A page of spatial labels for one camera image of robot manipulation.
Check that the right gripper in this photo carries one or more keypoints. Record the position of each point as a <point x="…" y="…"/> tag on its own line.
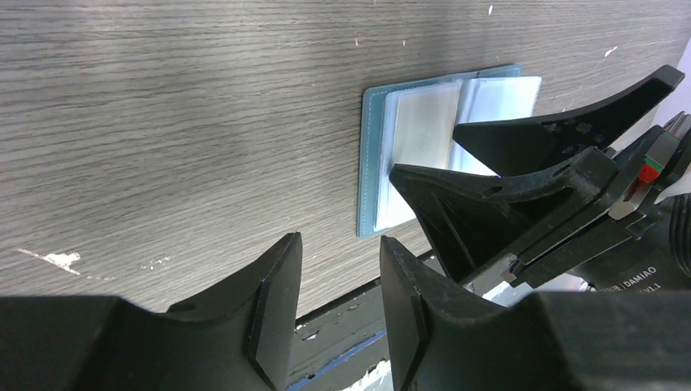
<point x="641" y="243"/>

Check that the blue leather card holder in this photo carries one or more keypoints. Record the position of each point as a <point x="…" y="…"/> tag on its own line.
<point x="412" y="123"/>

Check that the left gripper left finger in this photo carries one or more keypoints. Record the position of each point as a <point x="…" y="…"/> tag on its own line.
<point x="234" y="335"/>

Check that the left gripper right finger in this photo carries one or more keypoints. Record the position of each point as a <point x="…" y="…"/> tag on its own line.
<point x="443" y="337"/>

